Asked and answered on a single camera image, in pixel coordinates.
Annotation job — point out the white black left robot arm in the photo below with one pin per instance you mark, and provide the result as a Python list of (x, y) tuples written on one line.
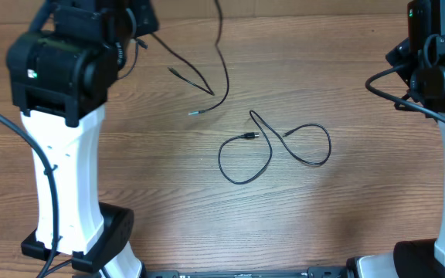
[(60, 71)]

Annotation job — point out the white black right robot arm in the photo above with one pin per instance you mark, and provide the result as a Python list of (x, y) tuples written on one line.
[(414, 82)]

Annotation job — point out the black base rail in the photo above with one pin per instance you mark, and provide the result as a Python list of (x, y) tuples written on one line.
[(311, 272)]

